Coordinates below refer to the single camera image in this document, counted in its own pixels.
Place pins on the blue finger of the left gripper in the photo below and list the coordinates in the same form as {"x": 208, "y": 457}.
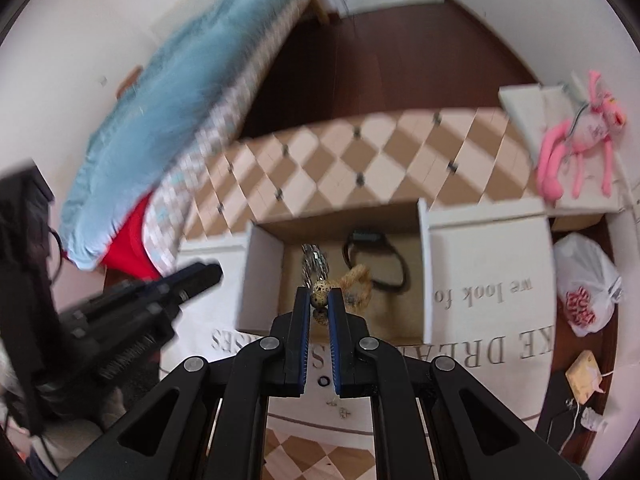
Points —
{"x": 189, "y": 282}

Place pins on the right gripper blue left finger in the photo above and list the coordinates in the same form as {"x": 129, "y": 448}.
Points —
{"x": 297, "y": 342}

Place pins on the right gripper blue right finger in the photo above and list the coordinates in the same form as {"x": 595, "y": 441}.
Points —
{"x": 342, "y": 348}

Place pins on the small silver earring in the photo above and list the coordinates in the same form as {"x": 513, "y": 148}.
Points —
{"x": 338, "y": 405}

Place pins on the black fitness band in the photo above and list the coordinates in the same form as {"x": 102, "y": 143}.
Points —
{"x": 390, "y": 271}

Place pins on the red blanket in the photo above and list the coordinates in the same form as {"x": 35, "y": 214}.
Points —
{"x": 126, "y": 253}

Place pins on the checkered bed sheet mattress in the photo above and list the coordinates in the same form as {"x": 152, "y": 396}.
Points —
{"x": 170, "y": 203}

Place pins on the white cardboard box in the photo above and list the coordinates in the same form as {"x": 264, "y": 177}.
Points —
{"x": 273, "y": 269}

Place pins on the checkered tablecloth with text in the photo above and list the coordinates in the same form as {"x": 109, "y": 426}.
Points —
{"x": 492, "y": 264}

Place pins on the brown pillow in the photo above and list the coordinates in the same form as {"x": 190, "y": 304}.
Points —
{"x": 129, "y": 80}

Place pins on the light blue quilt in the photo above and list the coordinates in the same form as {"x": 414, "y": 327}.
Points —
{"x": 156, "y": 119}

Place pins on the beige small box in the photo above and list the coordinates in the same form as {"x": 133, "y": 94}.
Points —
{"x": 584, "y": 377}

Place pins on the white plastic shopping bag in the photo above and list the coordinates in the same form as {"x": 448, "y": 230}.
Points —
{"x": 587, "y": 282}

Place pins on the white cloth covered box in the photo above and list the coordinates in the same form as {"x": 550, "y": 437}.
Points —
{"x": 533, "y": 109}

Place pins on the pink panther plush toy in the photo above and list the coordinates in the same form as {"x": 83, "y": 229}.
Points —
{"x": 598, "y": 119}

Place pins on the white charger with cable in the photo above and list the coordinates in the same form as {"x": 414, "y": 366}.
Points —
{"x": 571, "y": 421}

